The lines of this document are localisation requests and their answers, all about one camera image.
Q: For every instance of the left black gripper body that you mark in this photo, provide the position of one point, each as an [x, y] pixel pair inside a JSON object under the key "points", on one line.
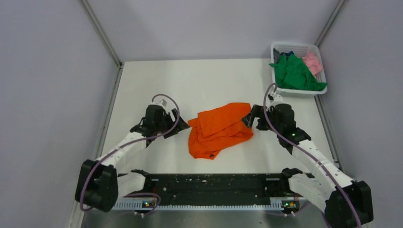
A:
{"points": [[166, 123]]}

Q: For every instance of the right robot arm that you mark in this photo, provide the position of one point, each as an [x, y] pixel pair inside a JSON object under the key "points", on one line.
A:
{"points": [[344, 202]]}

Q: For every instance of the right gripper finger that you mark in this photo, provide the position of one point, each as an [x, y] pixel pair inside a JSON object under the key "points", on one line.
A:
{"points": [[248, 120], [257, 111]]}

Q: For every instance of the white cable duct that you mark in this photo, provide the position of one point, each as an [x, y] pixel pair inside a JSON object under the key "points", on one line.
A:
{"points": [[145, 205]]}

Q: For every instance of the green t shirt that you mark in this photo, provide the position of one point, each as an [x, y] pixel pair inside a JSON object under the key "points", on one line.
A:
{"points": [[292, 73]]}

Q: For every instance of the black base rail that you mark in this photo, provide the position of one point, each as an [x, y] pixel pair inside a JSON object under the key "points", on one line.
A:
{"points": [[217, 189]]}

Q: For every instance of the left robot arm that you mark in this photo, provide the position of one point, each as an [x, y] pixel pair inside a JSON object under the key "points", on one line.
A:
{"points": [[102, 181]]}

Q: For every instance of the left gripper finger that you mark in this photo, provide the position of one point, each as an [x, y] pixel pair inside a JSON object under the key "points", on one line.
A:
{"points": [[181, 125], [175, 116]]}

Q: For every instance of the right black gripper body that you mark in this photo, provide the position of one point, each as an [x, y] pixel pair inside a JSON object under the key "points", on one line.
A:
{"points": [[263, 125]]}

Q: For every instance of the pink t shirt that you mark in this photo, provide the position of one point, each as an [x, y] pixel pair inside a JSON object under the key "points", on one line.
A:
{"points": [[313, 63]]}

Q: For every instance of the orange t shirt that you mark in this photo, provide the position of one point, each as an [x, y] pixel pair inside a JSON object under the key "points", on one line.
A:
{"points": [[215, 130]]}

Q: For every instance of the dark blue t shirt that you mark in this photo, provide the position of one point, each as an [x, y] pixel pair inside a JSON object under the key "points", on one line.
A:
{"points": [[287, 53]]}

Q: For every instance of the white plastic basket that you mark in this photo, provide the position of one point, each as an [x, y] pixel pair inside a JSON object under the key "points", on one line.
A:
{"points": [[300, 50]]}

